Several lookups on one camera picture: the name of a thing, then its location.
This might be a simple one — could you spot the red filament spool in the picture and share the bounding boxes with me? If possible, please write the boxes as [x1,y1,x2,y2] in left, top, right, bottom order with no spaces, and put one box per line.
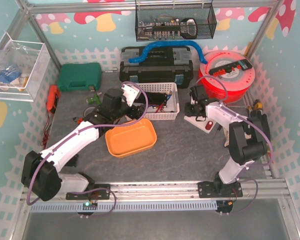
[198,50,256,104]

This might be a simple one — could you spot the orange multimeter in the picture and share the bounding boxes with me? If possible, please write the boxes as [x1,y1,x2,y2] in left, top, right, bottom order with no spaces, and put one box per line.
[46,84,61,114]

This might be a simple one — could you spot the red black probe wires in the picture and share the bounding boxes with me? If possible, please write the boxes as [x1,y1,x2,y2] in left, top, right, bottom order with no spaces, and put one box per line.
[147,91,172,115]

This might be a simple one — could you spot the black connector strip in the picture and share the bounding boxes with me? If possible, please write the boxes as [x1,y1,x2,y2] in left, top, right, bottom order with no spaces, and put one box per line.
[208,59,253,77]

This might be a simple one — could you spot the black perforated metal plate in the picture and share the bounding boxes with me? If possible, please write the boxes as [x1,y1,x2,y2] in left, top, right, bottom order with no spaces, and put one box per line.
[135,92,168,105]

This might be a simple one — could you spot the black wire mesh basket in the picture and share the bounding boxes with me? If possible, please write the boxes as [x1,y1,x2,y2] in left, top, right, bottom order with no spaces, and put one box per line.
[135,2,217,42]

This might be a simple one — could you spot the white work glove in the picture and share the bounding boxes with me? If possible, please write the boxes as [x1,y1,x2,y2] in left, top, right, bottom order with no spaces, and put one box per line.
[223,128,230,148]

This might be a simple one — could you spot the aluminium rail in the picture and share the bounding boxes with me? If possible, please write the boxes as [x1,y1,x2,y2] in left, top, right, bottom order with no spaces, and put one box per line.
[21,178,291,203]

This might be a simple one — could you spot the white perforated plastic basket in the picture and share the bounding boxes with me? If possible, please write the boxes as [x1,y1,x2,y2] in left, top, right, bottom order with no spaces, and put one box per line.
[137,82,180,121]

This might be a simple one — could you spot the green plastic tool case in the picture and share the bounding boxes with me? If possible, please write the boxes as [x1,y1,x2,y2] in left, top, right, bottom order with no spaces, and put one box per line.
[57,62,102,92]

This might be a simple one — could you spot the orange handled pliers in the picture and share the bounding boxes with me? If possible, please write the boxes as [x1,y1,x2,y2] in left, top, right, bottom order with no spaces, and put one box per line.
[72,117,84,125]

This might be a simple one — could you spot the silver socket bit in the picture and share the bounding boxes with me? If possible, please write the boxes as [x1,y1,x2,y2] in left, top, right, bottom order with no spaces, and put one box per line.
[109,67,119,73]

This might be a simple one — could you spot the yellow handled tool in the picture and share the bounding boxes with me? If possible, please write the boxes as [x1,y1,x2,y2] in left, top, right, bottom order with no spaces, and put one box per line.
[247,99,263,112]

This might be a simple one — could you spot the black plastic toolbox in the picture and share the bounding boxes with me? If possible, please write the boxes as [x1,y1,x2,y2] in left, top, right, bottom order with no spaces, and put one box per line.
[119,46,194,89]

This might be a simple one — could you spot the blue corrugated hose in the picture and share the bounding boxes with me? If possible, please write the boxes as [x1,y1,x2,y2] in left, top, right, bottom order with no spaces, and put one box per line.
[128,40,209,65]

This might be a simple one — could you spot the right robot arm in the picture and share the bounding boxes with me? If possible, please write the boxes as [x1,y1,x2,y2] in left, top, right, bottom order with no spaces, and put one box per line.
[184,85,270,199]

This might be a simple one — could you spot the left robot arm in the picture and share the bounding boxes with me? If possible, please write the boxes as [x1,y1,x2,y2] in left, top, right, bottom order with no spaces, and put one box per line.
[21,81,146,206]

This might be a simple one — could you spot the clear acrylic box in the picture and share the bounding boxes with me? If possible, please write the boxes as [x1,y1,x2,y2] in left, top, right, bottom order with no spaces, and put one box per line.
[0,32,51,102]

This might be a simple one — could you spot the blue white glove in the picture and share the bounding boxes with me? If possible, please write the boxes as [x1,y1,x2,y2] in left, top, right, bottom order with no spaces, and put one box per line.
[0,65,22,85]

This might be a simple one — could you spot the orange plastic tray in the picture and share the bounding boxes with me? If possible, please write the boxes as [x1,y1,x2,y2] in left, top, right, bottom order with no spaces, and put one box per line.
[105,118,157,158]

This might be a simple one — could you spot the black yellow work glove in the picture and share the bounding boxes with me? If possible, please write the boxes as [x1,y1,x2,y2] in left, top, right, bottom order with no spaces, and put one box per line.
[250,110,271,140]

